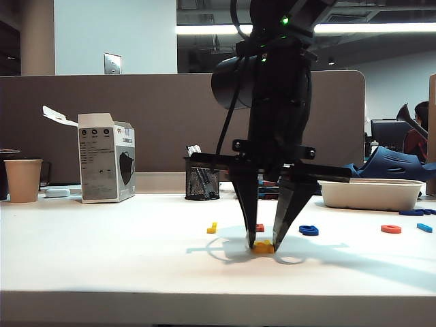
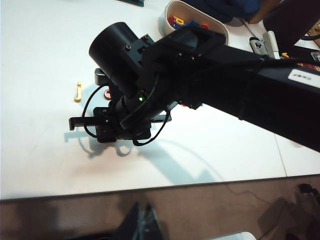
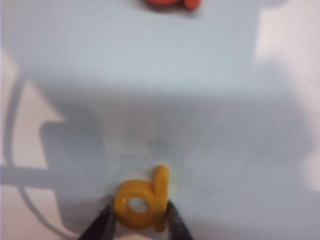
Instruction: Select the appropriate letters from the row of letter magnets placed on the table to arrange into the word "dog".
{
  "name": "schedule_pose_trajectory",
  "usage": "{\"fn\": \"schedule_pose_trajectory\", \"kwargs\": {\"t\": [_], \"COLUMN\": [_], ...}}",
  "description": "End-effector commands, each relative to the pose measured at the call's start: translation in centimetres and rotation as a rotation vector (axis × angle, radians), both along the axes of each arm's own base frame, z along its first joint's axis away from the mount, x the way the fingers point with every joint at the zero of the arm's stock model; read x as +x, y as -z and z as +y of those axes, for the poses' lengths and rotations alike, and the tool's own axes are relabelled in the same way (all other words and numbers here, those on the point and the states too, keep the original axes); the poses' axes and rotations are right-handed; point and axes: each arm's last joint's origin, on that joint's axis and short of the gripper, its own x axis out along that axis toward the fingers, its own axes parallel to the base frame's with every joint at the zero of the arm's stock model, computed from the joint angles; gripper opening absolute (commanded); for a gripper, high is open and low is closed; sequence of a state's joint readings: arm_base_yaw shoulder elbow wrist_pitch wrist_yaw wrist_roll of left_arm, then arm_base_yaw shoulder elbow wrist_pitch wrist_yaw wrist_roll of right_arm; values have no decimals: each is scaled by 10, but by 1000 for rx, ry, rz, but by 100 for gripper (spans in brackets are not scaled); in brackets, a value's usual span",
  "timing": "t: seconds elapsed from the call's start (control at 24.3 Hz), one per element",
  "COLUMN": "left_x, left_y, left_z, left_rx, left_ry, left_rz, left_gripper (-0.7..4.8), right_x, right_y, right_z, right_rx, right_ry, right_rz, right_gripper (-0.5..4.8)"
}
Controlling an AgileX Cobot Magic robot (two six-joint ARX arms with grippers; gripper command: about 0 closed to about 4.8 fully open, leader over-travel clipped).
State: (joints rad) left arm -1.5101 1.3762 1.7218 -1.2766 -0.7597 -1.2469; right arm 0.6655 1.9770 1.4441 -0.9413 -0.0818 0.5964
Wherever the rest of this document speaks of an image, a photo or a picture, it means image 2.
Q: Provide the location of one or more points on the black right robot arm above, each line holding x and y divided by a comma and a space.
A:
250, 87

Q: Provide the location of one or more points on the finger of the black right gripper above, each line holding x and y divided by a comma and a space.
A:
107, 135
135, 134

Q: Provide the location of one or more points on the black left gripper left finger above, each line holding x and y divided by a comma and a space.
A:
132, 225

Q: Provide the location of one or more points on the yellow letter j magnet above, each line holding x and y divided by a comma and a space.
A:
78, 92

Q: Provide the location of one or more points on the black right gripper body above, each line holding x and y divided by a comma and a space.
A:
130, 117

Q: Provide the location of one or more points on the yellow letter a magnet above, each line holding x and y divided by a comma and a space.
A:
178, 20

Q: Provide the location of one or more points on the orange letter a magnet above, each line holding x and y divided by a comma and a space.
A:
107, 94

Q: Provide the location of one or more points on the blue letter u magnet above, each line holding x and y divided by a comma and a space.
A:
186, 25

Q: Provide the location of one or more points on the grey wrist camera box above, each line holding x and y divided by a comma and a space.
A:
100, 76

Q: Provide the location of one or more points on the light blue letter l magnet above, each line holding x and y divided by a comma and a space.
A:
202, 104

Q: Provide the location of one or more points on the white and black device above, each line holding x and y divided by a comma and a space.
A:
271, 45

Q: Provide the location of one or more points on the navy blue foam slipper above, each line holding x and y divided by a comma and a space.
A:
220, 10
250, 6

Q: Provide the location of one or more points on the white plastic object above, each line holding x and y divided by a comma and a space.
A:
232, 236

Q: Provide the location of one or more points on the beige rectangular tray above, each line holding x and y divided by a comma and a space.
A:
170, 10

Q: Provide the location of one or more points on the orange letter o magnet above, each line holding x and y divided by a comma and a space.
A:
185, 105

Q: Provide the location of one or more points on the yellow letter d magnet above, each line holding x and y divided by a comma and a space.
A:
285, 55

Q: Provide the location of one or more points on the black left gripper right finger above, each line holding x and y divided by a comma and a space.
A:
151, 225

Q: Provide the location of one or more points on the red letter o magnet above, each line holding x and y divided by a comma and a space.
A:
204, 25

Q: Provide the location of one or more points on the green letter magnet card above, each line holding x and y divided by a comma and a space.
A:
135, 2

